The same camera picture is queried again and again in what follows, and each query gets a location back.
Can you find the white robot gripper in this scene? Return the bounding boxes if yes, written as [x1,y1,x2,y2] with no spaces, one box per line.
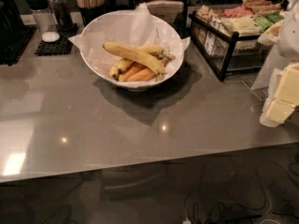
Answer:
[260,3,299,128]

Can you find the long top yellow banana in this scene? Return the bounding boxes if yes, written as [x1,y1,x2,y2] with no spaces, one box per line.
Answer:
[103,42,165,76]

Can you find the orange ripe banana right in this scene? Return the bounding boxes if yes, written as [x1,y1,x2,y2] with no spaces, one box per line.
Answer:
[126,65,156,82]

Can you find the orange ripe banana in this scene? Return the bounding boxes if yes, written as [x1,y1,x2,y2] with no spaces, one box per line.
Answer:
[118,63,144,82]
[126,65,156,82]

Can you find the orange ripe banana left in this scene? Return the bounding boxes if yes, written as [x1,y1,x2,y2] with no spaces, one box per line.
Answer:
[118,63,144,82]

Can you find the white bowl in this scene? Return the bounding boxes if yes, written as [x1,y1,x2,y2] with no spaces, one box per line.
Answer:
[78,9,185,91]

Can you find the white paper bowl liner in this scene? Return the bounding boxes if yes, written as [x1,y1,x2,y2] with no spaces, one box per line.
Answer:
[67,2,192,86]

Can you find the small left yellow banana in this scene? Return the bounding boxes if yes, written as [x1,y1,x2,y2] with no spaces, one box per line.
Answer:
[108,58,133,79]

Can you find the clear acrylic sign holder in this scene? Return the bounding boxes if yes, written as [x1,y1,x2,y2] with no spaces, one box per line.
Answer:
[242,45,290,102]

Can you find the green sweetener packets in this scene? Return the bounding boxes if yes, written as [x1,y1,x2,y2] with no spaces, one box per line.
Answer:
[254,12,284,33]

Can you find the yellow sweetener packets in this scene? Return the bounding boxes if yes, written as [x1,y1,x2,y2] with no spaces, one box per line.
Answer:
[230,16,260,35]

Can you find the pink sweetener packets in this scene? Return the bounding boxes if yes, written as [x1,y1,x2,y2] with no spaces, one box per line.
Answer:
[224,6,252,18]

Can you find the brown sugar packets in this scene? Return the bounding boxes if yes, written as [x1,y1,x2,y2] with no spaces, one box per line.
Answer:
[242,0,281,15]

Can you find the brown paper bag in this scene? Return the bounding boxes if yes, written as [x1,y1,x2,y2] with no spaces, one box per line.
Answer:
[137,0,185,26]

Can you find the cup of wooden stirrers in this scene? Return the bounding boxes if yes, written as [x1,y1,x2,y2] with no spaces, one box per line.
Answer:
[76,0,105,25]

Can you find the black rubber mat small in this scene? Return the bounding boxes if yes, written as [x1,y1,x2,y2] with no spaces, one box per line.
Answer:
[35,24,78,56]

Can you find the dark pepper shaker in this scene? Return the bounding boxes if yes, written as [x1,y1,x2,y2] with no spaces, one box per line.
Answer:
[49,0,74,31]

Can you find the glass sugar dispenser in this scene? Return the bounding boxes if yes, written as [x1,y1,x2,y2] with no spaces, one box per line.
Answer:
[25,0,60,43]

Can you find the black rubber mat large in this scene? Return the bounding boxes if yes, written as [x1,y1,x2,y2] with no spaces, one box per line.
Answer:
[0,25,36,66]

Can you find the black wire condiment rack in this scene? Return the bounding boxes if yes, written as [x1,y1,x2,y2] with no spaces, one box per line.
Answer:
[189,13,270,81]

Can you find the floor cables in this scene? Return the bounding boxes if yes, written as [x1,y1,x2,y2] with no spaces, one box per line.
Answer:
[181,152,299,224]

